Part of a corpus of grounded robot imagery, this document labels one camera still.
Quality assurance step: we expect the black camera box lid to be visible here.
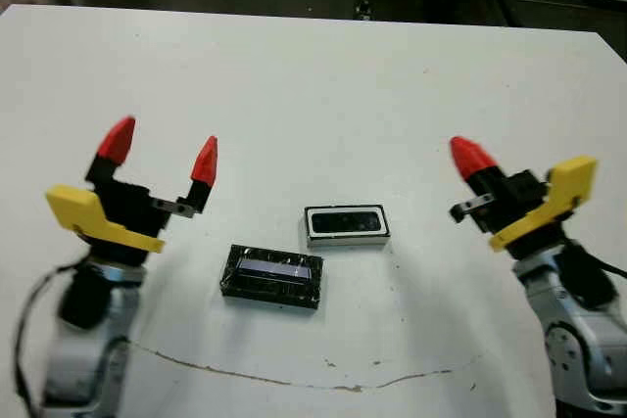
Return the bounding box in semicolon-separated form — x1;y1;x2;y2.
219;244;325;310

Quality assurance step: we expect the camera box base, white insert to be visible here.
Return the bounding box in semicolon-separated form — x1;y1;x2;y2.
303;205;393;249

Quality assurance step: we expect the black left gripper, yellow mount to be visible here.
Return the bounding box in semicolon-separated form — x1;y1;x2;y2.
45;116;219;267

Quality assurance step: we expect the black right gripper, yellow mount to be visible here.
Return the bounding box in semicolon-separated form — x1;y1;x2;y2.
449;135;599;258

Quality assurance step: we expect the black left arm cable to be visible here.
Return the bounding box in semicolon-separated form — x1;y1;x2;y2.
12;263;94;418

